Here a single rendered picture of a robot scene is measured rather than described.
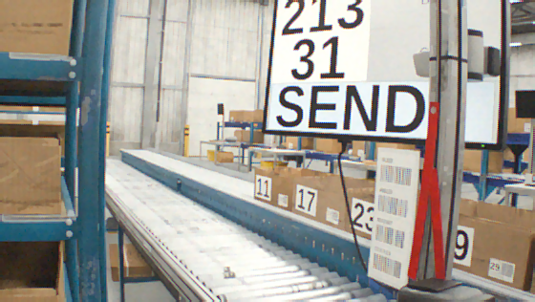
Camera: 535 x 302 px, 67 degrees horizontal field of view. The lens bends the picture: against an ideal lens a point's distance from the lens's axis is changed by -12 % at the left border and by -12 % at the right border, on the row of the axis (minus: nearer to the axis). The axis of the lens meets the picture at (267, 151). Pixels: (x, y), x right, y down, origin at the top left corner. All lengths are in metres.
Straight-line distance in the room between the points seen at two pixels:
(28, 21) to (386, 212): 0.56
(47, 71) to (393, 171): 0.48
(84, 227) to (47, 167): 0.10
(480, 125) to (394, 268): 0.25
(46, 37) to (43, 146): 0.14
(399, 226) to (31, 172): 0.50
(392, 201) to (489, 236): 0.66
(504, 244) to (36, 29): 1.14
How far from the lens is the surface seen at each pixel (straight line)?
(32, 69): 0.58
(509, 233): 1.25
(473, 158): 6.64
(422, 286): 0.56
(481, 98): 0.71
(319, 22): 0.89
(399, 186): 0.65
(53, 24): 0.62
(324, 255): 1.82
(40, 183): 0.62
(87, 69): 0.58
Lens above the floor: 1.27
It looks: 3 degrees down
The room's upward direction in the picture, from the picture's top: 3 degrees clockwise
